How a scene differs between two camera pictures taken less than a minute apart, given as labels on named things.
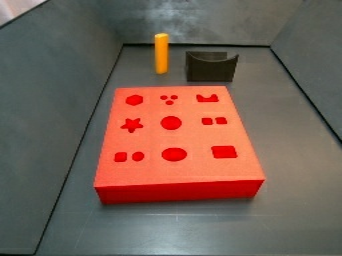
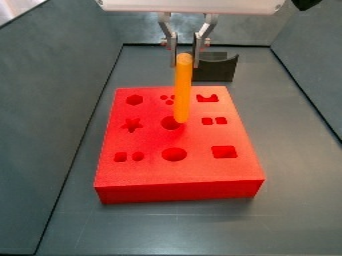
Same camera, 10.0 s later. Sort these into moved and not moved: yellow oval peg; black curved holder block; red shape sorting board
Moved: yellow oval peg
Not moved: black curved holder block; red shape sorting board
